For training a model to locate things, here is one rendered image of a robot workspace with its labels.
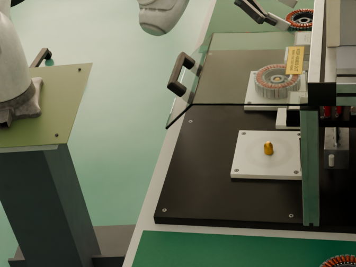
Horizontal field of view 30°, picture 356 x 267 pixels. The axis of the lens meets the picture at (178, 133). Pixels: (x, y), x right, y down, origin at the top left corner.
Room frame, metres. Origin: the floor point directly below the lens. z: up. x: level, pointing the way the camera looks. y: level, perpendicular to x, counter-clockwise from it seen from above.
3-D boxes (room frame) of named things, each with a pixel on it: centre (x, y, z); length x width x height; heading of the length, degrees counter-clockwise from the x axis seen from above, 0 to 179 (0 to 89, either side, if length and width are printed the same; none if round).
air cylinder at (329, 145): (1.06, -0.33, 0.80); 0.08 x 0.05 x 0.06; 162
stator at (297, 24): (1.66, -0.41, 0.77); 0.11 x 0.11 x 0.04
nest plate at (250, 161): (1.11, -0.19, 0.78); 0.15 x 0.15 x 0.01; 72
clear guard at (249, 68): (1.02, -0.17, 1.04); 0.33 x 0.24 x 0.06; 72
